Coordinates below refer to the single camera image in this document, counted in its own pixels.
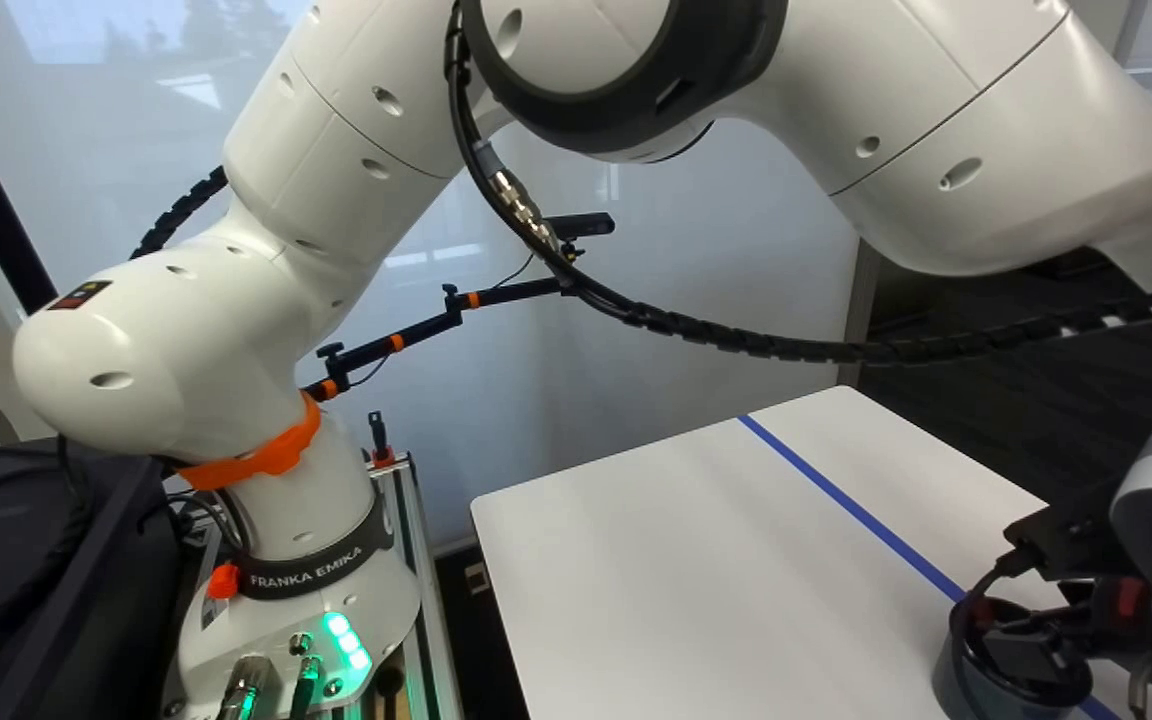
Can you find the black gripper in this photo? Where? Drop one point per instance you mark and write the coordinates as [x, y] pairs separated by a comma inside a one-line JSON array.
[[1068, 563]]

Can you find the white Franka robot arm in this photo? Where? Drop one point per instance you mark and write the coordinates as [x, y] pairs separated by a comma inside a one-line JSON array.
[[601, 122]]

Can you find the dark teal mug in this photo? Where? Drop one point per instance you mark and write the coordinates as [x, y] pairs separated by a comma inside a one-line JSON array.
[[989, 695]]

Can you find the long blue tape line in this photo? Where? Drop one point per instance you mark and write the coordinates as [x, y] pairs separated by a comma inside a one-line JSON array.
[[857, 512]]

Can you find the black bag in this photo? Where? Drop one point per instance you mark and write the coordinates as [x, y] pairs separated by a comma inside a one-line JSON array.
[[41, 574]]

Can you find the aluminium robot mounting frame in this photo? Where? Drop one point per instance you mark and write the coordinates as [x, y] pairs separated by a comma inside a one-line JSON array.
[[410, 563]]

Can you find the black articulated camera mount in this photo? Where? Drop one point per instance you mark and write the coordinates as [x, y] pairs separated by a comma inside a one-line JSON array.
[[441, 322]]

